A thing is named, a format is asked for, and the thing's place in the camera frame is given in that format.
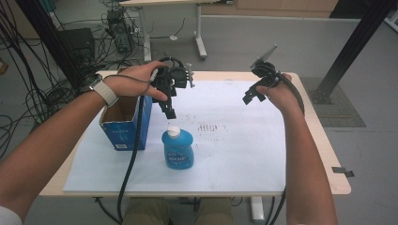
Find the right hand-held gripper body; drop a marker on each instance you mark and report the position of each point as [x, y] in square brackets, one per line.
[266, 71]

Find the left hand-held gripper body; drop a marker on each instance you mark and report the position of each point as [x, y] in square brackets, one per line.
[175, 76]

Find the blue detergent bottle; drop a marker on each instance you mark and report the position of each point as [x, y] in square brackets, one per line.
[178, 153]

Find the blue cardboard box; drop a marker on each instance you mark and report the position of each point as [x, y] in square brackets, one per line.
[125, 134]

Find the person's right hand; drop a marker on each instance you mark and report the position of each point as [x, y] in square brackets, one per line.
[283, 98]

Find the person's left hand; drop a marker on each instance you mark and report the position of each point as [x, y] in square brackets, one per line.
[131, 81]

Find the white desk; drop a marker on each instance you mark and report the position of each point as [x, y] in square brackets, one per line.
[200, 40]

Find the white wristwatch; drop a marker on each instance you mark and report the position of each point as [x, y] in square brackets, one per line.
[106, 92]

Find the computer tower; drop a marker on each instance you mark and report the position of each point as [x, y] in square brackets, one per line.
[120, 34]

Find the white paper sheet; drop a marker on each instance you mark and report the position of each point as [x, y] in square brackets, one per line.
[219, 162]

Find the grey floor mat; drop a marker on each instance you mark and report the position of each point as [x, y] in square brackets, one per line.
[341, 117]

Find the black equipment box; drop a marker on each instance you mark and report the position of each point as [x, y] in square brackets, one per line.
[76, 43]

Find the person's left leg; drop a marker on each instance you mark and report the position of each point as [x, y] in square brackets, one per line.
[147, 212]

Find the person's leg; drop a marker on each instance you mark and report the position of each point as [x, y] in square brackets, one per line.
[147, 212]
[214, 212]

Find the black tape strip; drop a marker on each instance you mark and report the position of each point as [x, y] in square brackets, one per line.
[342, 171]

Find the white table leg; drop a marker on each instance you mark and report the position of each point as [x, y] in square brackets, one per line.
[257, 209]

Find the person's right leg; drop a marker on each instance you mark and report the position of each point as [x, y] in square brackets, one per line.
[214, 212]

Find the white sleeve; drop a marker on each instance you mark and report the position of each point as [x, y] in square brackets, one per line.
[7, 217]

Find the black metal frame post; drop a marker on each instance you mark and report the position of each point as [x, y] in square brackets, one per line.
[47, 34]
[353, 43]

